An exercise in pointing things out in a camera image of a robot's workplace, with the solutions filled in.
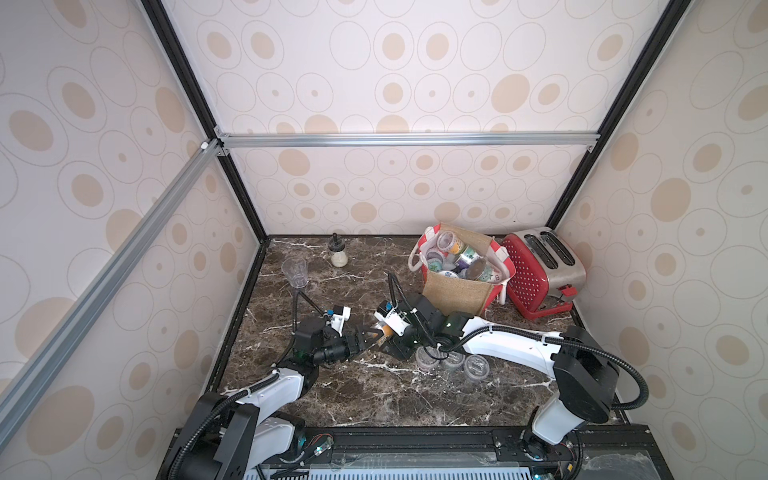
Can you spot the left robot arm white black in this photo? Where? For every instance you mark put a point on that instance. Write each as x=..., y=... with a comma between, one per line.
x=225, y=436

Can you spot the horizontal aluminium rail back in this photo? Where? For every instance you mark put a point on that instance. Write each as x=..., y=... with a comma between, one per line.
x=427, y=139

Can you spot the red silver toaster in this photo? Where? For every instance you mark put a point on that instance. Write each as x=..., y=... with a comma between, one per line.
x=548, y=273

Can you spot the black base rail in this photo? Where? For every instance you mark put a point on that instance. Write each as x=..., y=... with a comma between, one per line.
x=592, y=452

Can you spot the seed jar orange label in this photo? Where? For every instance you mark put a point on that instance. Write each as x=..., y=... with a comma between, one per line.
x=384, y=335

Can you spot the aluminium rail left wall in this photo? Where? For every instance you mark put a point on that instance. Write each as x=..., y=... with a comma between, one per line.
x=40, y=371

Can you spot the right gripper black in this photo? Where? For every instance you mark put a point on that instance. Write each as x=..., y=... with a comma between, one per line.
x=402, y=306

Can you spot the seed jar sunflower label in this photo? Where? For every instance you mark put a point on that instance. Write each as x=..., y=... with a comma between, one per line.
x=483, y=271

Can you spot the red burlap canvas bag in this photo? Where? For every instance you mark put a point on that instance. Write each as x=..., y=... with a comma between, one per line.
x=449, y=290

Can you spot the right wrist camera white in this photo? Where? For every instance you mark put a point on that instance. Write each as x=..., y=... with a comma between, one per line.
x=390, y=320

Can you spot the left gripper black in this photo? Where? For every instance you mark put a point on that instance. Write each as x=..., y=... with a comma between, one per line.
x=359, y=345

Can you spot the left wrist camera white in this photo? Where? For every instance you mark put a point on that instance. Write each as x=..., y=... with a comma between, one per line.
x=338, y=315

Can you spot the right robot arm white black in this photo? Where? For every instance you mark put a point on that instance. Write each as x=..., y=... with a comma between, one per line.
x=591, y=382

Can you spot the glass sugar jar black lid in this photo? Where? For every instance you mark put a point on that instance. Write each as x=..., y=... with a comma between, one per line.
x=336, y=246

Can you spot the seed jar green label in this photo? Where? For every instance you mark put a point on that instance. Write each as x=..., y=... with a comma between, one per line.
x=435, y=260

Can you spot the seed jar red label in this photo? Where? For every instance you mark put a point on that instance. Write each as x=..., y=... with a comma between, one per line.
x=453, y=361

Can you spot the clear plastic cup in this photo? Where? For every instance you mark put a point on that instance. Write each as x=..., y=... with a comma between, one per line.
x=295, y=270

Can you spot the seed jar yellow label back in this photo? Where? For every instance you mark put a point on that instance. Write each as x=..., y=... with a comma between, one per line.
x=449, y=242

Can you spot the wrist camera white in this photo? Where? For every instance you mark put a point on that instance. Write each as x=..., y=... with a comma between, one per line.
x=390, y=320
x=338, y=315

